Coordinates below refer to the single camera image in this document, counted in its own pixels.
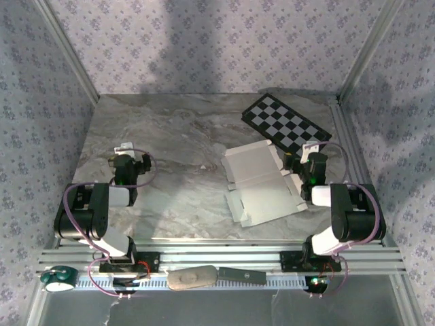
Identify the white and blue paper box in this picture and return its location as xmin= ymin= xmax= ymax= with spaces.
xmin=220 ymin=139 xmax=309 ymax=228

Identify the black and white checkerboard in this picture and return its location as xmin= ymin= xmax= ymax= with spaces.
xmin=240 ymin=92 xmax=333 ymax=159

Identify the dark metal bar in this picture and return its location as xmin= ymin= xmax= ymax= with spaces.
xmin=217 ymin=267 xmax=266 ymax=286

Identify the grey oval pad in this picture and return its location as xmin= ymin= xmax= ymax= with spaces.
xmin=167 ymin=265 xmax=218 ymax=291

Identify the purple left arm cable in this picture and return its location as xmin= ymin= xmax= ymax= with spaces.
xmin=64 ymin=148 xmax=158 ymax=300

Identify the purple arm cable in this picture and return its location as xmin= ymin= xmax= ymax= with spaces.
xmin=64 ymin=148 xmax=158 ymax=300
xmin=311 ymin=141 xmax=385 ymax=300

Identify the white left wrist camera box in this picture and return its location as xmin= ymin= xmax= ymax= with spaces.
xmin=114 ymin=141 xmax=135 ymax=158

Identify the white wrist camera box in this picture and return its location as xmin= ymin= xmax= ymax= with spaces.
xmin=300 ymin=141 xmax=321 ymax=163
xmin=114 ymin=141 xmax=135 ymax=158

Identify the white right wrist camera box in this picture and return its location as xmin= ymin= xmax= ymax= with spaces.
xmin=300 ymin=141 xmax=321 ymax=163

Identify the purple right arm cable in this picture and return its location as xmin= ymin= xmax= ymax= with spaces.
xmin=311 ymin=141 xmax=385 ymax=300

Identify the aluminium side rail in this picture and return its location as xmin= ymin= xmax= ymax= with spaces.
xmin=328 ymin=96 xmax=385 ymax=245

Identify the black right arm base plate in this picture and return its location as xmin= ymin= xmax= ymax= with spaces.
xmin=279 ymin=250 xmax=343 ymax=273

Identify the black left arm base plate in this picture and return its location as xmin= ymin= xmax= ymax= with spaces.
xmin=99 ymin=251 xmax=161 ymax=273

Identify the white slotted cable duct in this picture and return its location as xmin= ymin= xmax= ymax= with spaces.
xmin=73 ymin=273 xmax=312 ymax=291

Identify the aluminium corner post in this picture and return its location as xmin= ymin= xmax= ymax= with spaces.
xmin=33 ymin=0 xmax=101 ymax=103
xmin=338 ymin=0 xmax=405 ymax=101

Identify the aluminium frame rail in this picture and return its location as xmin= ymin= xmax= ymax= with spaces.
xmin=37 ymin=239 xmax=407 ymax=276

